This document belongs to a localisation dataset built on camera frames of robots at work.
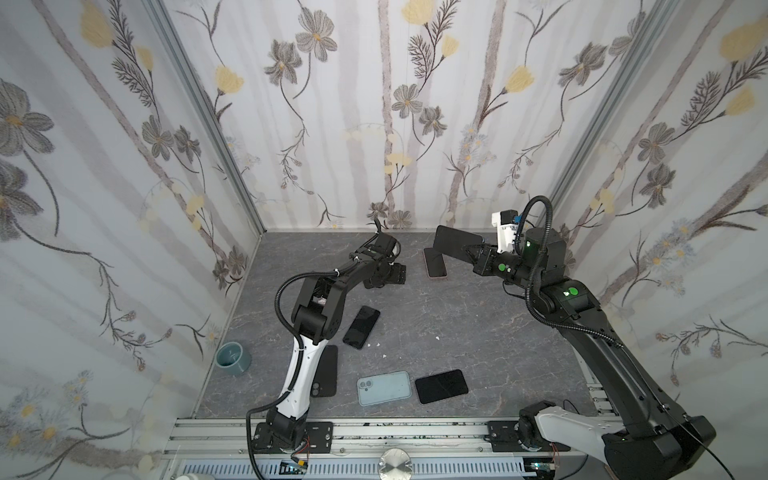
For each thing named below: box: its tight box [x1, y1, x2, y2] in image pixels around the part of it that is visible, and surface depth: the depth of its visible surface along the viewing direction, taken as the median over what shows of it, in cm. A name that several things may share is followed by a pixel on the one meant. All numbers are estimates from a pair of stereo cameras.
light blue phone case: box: [357, 371, 412, 407], surface depth 84 cm
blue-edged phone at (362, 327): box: [342, 305, 381, 350], surface depth 98 cm
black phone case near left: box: [310, 345, 338, 398], surface depth 85 cm
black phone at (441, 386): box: [415, 369, 469, 404], surface depth 85 cm
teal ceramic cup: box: [214, 341, 252, 376], surface depth 84 cm
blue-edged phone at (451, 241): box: [433, 225, 485, 263], surface depth 75 cm
